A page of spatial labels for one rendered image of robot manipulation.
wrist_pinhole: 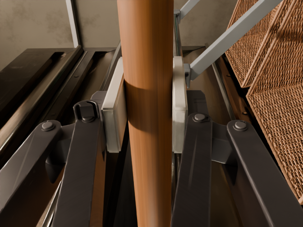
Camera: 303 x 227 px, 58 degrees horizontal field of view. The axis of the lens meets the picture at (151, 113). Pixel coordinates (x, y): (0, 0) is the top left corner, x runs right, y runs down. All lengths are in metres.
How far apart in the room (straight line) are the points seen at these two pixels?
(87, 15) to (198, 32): 1.53
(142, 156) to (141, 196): 0.04
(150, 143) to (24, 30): 4.24
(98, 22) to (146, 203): 3.82
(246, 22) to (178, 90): 0.42
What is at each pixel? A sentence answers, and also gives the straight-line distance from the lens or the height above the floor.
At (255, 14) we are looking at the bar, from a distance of 0.56.
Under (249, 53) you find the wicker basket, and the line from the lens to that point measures 1.57.
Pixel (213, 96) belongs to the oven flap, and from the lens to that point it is 1.22.
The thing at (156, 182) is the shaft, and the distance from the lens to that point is 0.20.
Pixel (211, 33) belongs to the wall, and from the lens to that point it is 3.98.
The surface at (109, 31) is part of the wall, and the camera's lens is 4.00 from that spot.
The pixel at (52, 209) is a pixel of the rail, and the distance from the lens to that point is 0.63.
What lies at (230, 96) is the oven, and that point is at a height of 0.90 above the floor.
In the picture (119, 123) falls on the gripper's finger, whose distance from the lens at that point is 0.15.
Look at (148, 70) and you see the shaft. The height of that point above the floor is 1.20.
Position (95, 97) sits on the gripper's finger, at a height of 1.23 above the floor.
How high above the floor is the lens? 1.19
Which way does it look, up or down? 3 degrees up
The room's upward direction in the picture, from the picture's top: 90 degrees counter-clockwise
